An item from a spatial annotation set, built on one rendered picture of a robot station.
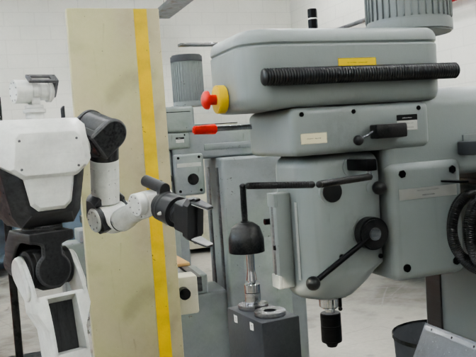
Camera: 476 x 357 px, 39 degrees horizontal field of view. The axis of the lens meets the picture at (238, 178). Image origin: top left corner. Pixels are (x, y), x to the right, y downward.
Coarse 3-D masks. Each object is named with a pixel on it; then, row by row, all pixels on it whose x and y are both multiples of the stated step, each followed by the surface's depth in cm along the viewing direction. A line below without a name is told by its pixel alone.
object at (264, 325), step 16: (240, 304) 199; (240, 320) 194; (256, 320) 185; (272, 320) 184; (288, 320) 186; (240, 336) 194; (256, 336) 185; (272, 336) 183; (288, 336) 186; (240, 352) 195; (256, 352) 186; (272, 352) 183; (288, 352) 186
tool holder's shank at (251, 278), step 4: (248, 256) 197; (252, 256) 197; (248, 260) 197; (252, 260) 197; (248, 264) 197; (252, 264) 197; (248, 268) 197; (252, 268) 197; (248, 272) 197; (252, 272) 197; (248, 276) 197; (252, 276) 197; (248, 280) 197; (252, 280) 197
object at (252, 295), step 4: (244, 288) 198; (248, 288) 196; (252, 288) 196; (256, 288) 196; (260, 288) 198; (244, 292) 198; (248, 292) 196; (252, 292) 196; (256, 292) 196; (260, 292) 198; (248, 296) 196; (252, 296) 196; (256, 296) 196; (260, 296) 198; (248, 300) 197; (252, 300) 196; (256, 300) 196; (260, 300) 197; (248, 304) 197; (252, 304) 196; (256, 304) 196
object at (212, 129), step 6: (198, 126) 151; (204, 126) 151; (210, 126) 152; (216, 126) 152; (222, 126) 153; (228, 126) 153; (234, 126) 154; (240, 126) 154; (246, 126) 155; (198, 132) 151; (204, 132) 151; (210, 132) 152; (216, 132) 153
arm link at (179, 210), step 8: (160, 200) 186; (168, 200) 184; (176, 200) 185; (184, 200) 183; (192, 200) 178; (160, 208) 185; (168, 208) 184; (176, 208) 182; (184, 208) 179; (192, 208) 179; (200, 208) 181; (160, 216) 185; (168, 216) 184; (176, 216) 183; (184, 216) 179; (192, 216) 180; (200, 216) 182; (168, 224) 185; (176, 224) 183; (184, 224) 180; (192, 224) 180; (200, 224) 182; (184, 232) 181; (192, 232) 181; (200, 232) 183
